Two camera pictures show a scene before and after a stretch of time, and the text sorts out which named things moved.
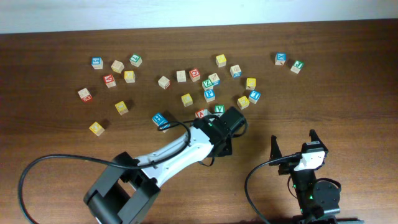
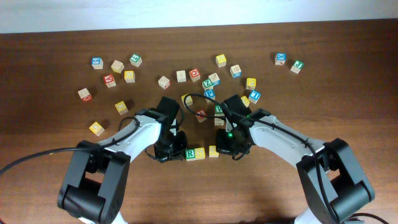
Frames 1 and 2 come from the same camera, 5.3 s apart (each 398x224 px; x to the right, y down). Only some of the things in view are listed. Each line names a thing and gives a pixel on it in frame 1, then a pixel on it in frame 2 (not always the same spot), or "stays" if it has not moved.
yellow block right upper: [250, 83] stays
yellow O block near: [96, 129] stays
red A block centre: [201, 113] stays
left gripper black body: [227, 150] → [170, 148]
